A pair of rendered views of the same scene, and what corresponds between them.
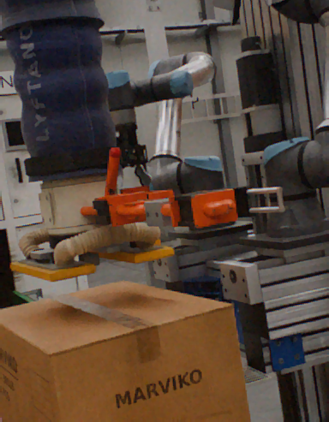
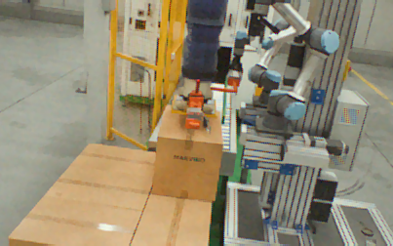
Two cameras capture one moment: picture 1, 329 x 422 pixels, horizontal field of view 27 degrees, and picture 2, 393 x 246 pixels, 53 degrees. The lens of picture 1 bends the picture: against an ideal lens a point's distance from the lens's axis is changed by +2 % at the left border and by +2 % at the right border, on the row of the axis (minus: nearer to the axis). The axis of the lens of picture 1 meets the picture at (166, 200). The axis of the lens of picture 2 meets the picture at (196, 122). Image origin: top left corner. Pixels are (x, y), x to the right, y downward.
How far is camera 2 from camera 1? 1.21 m
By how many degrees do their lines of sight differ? 30
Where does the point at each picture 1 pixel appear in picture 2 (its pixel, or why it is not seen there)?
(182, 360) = (199, 153)
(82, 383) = (164, 147)
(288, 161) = (274, 100)
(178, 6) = not seen: outside the picture
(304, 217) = (272, 122)
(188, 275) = (247, 117)
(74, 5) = (209, 20)
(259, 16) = not seen: hidden behind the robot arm
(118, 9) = not seen: outside the picture
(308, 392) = (268, 179)
